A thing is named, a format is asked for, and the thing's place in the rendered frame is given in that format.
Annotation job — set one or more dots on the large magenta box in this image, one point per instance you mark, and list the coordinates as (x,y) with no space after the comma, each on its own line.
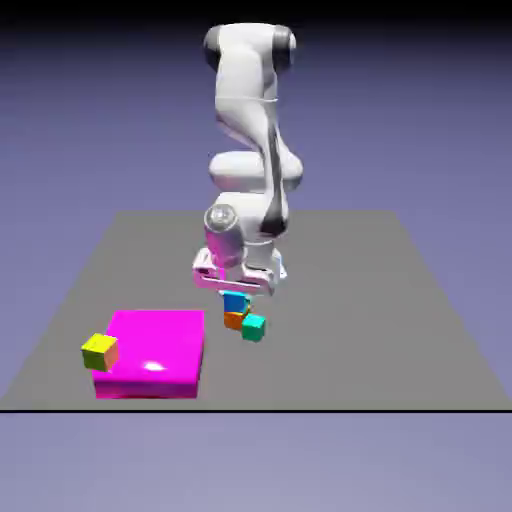
(156,352)

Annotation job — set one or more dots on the small yellow cube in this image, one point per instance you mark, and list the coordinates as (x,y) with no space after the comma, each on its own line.
(99,352)

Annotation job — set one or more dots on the small green cube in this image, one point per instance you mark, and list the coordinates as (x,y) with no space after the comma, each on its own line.
(253,328)

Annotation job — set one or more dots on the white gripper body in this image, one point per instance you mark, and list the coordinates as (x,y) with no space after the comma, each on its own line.
(240,283)

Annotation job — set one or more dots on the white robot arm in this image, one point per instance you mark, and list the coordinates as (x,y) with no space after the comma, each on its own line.
(244,120)

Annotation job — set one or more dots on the small orange cube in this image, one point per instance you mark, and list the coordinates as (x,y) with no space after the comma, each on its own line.
(233,320)

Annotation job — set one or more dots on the small blue cube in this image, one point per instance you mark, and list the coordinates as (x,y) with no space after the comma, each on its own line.
(234,303)

